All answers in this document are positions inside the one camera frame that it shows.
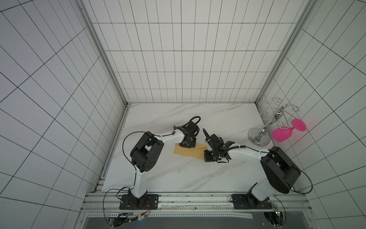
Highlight pink plastic wine glass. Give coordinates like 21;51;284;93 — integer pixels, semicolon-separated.
272;119;307;142

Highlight chrome wire glass rack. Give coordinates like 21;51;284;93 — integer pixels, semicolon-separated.
248;97;300;148

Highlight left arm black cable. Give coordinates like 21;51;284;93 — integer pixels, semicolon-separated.
122;131;175;169

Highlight tan kraft envelope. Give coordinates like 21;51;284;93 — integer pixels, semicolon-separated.
173;143;208;160

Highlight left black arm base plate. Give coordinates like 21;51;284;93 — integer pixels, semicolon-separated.
119;194;159;210

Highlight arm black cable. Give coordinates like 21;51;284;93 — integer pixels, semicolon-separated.
291;170;314;195
122;131;175;169

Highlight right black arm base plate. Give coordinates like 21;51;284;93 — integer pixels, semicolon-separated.
229;194;273;210

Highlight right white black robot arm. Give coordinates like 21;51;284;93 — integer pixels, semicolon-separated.
203;129;302;209

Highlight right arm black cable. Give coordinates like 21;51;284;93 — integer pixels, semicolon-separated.
291;170;314;195

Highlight aluminium mounting rail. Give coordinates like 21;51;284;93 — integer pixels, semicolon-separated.
81;191;311;216

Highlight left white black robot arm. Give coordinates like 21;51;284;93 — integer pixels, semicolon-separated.
127;116;201;209

